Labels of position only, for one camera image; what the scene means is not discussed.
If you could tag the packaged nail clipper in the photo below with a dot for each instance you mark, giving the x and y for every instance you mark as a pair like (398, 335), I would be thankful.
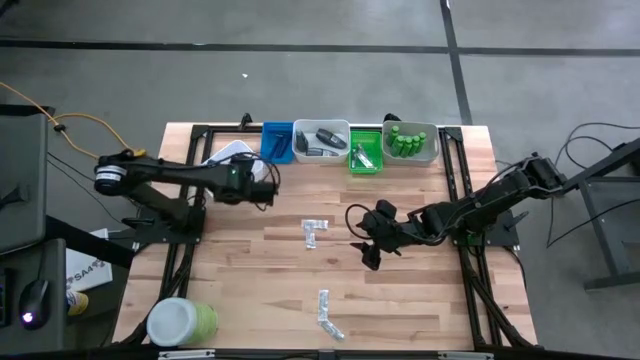
(367, 161)

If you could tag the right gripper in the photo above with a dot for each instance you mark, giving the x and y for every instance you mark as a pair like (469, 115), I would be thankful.
(384, 232)

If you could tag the silver nail clipper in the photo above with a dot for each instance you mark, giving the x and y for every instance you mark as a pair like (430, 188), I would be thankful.
(355, 160)

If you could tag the small green bottle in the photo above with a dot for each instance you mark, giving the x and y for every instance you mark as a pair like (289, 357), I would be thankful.
(417, 143)
(411, 145)
(393, 135)
(398, 145)
(405, 147)
(423, 139)

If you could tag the black computer mouse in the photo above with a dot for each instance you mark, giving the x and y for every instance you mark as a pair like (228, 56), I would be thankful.
(34, 302)

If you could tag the silver metal bar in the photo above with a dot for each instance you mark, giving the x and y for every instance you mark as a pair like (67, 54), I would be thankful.
(185, 354)

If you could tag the blue plastic basket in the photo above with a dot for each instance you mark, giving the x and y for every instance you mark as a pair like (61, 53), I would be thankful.
(277, 142)

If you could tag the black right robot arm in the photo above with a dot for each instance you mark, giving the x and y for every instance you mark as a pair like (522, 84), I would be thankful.
(500, 200)

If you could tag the green plastic basket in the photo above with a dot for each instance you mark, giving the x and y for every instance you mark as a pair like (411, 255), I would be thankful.
(372, 142)

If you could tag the white plastic bin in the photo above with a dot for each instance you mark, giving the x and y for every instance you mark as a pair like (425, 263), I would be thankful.
(322, 124)
(410, 161)

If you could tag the white perforated plastic basket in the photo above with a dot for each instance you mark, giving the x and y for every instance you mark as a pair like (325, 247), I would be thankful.
(235, 152)

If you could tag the grey desk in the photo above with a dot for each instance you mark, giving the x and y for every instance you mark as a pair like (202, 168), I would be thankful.
(20, 175)

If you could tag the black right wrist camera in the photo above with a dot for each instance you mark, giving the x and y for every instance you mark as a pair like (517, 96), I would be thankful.
(386, 208)

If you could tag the green disinfecting wipes canister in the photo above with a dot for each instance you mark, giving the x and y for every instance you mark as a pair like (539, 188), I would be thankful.
(180, 322)

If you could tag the dark desk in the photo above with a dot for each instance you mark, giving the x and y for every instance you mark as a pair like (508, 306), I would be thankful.
(57, 310)

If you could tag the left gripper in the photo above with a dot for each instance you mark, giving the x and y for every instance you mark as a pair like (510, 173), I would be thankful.
(261, 192)

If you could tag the black metal stand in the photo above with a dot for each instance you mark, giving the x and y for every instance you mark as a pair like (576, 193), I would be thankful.
(615, 281)

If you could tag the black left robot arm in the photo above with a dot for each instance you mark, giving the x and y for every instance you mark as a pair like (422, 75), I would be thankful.
(170, 175)

